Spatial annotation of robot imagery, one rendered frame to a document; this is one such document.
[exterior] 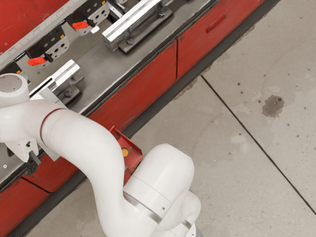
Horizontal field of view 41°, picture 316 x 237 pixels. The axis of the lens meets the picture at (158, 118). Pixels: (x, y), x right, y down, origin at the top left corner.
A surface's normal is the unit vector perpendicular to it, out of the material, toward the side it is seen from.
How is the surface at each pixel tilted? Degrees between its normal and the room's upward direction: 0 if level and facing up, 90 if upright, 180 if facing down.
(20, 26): 90
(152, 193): 13
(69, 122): 40
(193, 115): 0
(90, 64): 0
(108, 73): 0
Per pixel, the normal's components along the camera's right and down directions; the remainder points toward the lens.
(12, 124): -0.14, 0.36
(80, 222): -0.04, -0.33
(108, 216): -0.71, 0.11
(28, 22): 0.69, 0.68
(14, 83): 0.16, -0.66
